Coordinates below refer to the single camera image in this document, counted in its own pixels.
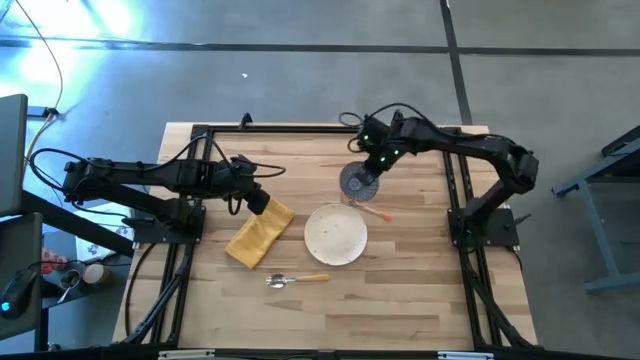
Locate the speckled white plate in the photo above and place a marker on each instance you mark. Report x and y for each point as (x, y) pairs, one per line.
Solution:
(335, 235)

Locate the metal mug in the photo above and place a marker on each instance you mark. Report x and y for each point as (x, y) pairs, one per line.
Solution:
(70, 280)

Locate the blue grey metal table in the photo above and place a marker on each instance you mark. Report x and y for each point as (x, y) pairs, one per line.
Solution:
(592, 210)

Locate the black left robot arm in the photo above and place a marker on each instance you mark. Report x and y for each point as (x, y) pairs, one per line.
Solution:
(150, 175)

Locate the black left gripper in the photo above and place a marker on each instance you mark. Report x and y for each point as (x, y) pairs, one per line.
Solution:
(252, 194)

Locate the black clamp on frame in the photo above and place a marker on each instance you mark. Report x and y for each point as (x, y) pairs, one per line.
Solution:
(245, 120)

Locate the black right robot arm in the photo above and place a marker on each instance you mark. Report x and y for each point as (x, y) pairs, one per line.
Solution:
(450, 140)

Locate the black side desk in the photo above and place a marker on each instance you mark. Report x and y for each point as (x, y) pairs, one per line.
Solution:
(22, 240)

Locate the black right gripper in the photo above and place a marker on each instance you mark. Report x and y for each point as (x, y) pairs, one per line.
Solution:
(382, 160)

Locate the dark computer monitor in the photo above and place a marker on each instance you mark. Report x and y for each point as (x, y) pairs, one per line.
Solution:
(11, 155)

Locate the white printed paper sheet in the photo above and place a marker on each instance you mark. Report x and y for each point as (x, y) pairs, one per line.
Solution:
(102, 235)

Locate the black aluminium table frame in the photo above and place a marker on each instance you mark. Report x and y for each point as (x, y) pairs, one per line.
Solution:
(325, 129)

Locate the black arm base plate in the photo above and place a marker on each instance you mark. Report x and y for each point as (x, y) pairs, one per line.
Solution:
(165, 230)
(495, 227)

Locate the black computer mouse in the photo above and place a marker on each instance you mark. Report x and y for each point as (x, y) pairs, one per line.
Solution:
(17, 295)

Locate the yellow cloth napkin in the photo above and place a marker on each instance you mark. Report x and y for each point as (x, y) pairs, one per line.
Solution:
(257, 235)

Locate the white paper cup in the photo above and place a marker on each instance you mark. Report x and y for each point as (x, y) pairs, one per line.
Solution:
(96, 274)

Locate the red small object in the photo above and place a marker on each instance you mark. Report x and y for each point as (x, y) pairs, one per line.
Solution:
(52, 260)

